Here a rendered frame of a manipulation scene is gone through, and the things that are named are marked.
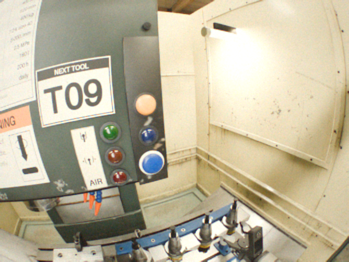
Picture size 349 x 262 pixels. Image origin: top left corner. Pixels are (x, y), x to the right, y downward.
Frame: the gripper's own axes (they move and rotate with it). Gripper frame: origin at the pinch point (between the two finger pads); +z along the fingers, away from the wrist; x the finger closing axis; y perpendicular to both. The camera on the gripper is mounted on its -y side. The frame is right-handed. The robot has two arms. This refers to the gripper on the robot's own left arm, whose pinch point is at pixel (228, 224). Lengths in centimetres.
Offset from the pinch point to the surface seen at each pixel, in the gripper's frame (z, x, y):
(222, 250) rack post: 1.7, 4.1, 27.7
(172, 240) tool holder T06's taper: -1.7, -23.0, -8.8
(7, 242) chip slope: 43, -145, 40
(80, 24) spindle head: -6, -35, -58
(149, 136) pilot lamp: -8, -27, -43
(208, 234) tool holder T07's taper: -2.7, -11.4, -5.4
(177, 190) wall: 92, 22, 56
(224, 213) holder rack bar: 3.2, -0.1, -3.4
